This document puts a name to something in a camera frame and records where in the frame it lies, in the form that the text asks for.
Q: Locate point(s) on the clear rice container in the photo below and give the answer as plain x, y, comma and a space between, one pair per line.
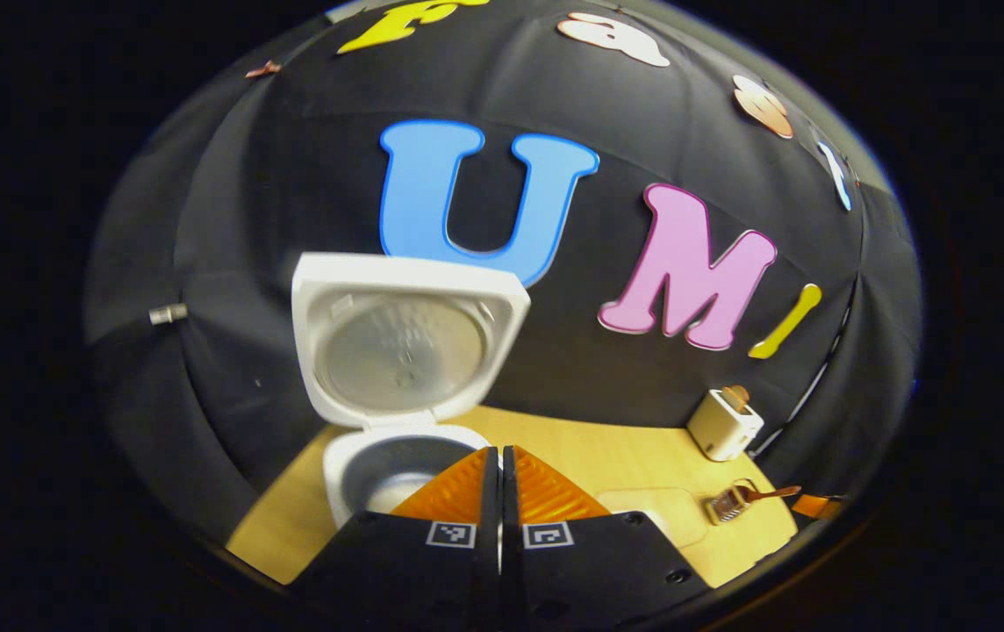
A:
673, 513

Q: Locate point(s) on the white toaster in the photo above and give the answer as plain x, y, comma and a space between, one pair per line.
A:
721, 430

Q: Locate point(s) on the brown wooden spoon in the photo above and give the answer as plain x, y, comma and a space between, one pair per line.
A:
774, 493

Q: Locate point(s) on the small white clip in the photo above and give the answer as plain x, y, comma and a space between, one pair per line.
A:
168, 313

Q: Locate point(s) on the small copper clip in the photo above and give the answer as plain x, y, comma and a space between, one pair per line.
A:
263, 68

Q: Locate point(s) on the white rice cooker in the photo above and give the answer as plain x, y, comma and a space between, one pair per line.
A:
322, 298

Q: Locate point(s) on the toasted bread slice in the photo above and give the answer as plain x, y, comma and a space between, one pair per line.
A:
736, 395

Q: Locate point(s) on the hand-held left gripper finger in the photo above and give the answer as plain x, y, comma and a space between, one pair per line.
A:
511, 527
491, 527

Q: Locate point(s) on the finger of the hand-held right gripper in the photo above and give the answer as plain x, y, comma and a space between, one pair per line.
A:
813, 506

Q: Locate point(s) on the black backdrop cloth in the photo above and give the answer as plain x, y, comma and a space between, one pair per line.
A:
230, 219

